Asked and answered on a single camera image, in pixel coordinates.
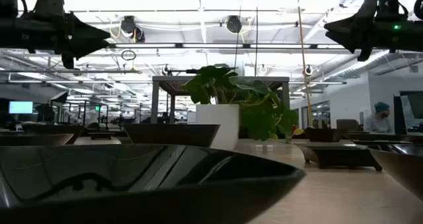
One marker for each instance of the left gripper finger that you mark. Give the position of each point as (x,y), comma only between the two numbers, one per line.
(86,49)
(86,30)

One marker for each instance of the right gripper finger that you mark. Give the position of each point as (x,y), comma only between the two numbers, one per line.
(352,40)
(361,19)

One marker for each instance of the black wavy round plate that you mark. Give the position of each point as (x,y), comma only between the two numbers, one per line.
(403,164)
(33,139)
(148,201)

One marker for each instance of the green plant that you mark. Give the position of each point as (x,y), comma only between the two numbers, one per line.
(216,125)

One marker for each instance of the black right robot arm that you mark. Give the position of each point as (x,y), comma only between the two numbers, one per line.
(413,35)

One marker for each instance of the black studio lamp shade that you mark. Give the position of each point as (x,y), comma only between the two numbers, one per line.
(61,97)

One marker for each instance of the long ceiling light strip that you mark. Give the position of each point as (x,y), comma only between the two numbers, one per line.
(148,46)

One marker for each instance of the lit blue computer monitor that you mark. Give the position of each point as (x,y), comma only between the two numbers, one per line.
(20,107)

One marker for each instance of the person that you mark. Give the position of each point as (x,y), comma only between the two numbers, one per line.
(376,123)

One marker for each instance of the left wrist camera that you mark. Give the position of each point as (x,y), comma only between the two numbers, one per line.
(49,6)

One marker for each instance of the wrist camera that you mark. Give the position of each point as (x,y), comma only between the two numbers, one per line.
(49,6)
(388,6)

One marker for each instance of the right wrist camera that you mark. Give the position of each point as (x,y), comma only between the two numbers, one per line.
(388,6)

